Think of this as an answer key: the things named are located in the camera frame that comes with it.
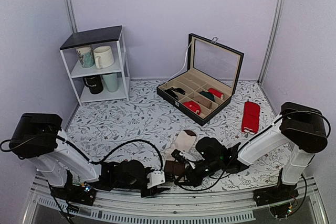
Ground black ceramic mug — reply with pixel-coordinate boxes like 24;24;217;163
82;75;103;94

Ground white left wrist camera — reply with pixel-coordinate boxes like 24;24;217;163
146;170;165;189

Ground white ceramic mug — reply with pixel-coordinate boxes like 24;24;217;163
93;46;114;69

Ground black compartment storage box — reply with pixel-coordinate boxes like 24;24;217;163
156;33;244;126

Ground red rolled sock compartment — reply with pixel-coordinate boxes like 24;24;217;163
183;101;202;115
208;88;224;100

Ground pale green tumbler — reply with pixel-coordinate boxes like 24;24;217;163
102;72;118;93

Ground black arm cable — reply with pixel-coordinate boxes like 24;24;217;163
0;134;164;172
174;110;332;193

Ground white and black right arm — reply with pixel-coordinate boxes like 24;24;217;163
174;102;331;201

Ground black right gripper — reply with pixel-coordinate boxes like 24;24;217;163
176;159;222;189

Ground red rolled sock front compartment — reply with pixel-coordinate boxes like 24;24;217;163
183;101;202;115

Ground black sock in box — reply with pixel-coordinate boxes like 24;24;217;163
165;87;185;101

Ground cream and brown striped sock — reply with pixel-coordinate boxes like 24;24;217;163
163;130;196;176

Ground right aluminium corner post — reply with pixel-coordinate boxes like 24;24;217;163
258;0;285;85

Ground red rolled sock rear compartment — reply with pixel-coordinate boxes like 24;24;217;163
208;88;224;100

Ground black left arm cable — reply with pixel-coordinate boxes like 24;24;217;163
0;134;164;172

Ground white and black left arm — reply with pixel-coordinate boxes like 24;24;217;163
8;113;174;204

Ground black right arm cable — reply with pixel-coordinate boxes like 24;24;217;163
174;110;332;193

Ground dark green sock in box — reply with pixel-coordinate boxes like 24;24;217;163
200;91;215;102

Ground beige rolled sock in box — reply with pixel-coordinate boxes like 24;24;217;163
194;95;212;109

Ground floral patterned table mat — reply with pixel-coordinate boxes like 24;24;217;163
62;79;292;193

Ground patterned teal ceramic cup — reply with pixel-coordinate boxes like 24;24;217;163
76;46;95;68

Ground red folded sock on table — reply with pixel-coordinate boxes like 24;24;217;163
241;101;260;134

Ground white shelf with black top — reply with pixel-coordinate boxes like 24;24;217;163
60;25;130;105

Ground aluminium table edge rail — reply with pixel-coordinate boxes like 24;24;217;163
22;175;329;224

